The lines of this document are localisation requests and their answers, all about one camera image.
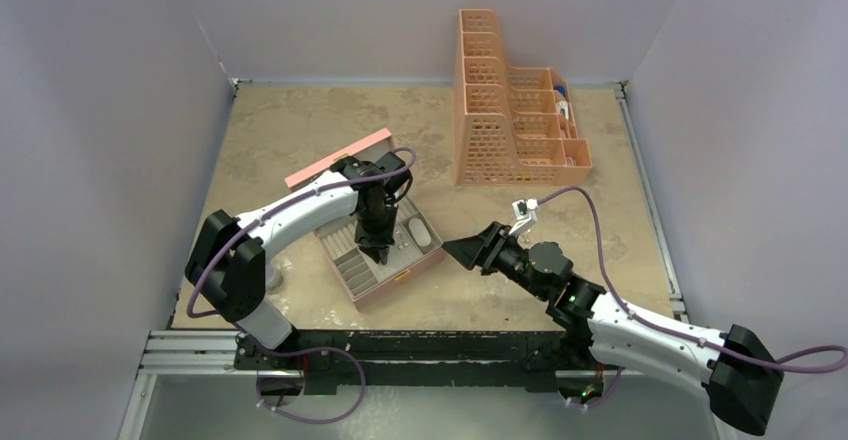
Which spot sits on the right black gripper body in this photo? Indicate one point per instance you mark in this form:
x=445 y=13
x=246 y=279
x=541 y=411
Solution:
x=509 y=260

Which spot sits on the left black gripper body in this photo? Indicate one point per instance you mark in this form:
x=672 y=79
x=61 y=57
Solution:
x=376 y=228

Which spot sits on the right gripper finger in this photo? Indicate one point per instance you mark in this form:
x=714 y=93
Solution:
x=469 y=260
x=482 y=242

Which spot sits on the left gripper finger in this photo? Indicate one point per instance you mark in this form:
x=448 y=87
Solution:
x=370 y=250
x=384 y=253

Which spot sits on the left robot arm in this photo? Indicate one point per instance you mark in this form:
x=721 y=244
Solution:
x=227 y=265

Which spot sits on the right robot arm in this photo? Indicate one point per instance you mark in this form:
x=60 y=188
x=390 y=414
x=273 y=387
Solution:
x=730 y=370

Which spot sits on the pink jewelry box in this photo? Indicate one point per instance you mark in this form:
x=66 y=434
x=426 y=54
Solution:
x=364 y=280

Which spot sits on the crystal earrings in box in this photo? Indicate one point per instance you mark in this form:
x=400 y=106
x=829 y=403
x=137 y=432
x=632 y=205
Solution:
x=402 y=240

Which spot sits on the white oval box insert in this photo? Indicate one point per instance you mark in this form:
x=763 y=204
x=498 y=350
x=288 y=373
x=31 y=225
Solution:
x=419 y=232

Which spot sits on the small clear round container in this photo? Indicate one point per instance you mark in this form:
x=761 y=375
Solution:
x=273 y=277

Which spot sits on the orange mesh desk organizer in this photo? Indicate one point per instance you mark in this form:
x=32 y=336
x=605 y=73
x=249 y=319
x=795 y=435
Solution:
x=507 y=130

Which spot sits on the blue white items in organizer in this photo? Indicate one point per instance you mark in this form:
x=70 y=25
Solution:
x=562 y=104

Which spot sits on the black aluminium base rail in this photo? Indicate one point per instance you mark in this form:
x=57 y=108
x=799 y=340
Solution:
x=324 y=360

